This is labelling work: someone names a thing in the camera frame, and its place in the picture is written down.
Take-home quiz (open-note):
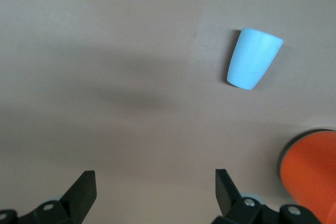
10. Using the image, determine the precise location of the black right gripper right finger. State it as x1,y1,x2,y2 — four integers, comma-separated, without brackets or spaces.
212,168,265,224

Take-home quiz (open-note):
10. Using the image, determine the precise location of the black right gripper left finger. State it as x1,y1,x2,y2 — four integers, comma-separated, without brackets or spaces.
34,170,98,224

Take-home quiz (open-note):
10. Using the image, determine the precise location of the light blue cup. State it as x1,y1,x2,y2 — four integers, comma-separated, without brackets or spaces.
226,27,285,91

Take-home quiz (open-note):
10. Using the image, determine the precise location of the orange can with silver lid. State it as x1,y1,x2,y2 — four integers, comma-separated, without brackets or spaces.
278,129,336,224

